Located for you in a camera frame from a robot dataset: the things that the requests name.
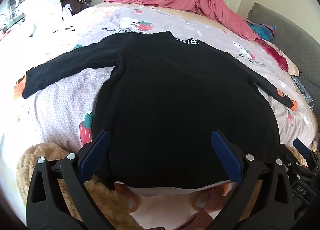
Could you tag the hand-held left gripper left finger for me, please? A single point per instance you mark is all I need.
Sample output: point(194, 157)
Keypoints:
point(96, 154)

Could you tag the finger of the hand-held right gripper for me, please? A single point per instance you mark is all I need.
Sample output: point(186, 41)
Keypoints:
point(291, 156)
point(301, 146)

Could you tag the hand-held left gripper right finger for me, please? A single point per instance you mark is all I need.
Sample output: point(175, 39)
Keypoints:
point(225, 154)

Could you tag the black long-sleeve sweater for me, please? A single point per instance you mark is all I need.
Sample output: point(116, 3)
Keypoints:
point(175, 94)

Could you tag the pile of dark clothes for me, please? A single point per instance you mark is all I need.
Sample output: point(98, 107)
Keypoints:
point(72, 3)

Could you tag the brown plush blanket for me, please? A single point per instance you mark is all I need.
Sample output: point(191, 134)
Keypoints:
point(42, 151)

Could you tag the blue patterned cloth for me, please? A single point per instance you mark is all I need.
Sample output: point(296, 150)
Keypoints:
point(303, 89)

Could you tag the strawberry print bed sheet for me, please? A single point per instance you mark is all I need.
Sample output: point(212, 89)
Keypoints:
point(62, 102)

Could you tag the red floral pillow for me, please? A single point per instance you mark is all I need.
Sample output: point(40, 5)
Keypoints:
point(277, 57)

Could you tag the grey quilted headboard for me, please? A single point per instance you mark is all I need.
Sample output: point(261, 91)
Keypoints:
point(295, 39)

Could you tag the blue striped cloth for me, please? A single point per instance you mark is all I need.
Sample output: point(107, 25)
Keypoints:
point(262, 31)

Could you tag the cluttered white desk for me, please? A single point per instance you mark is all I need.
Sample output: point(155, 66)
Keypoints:
point(12, 19)

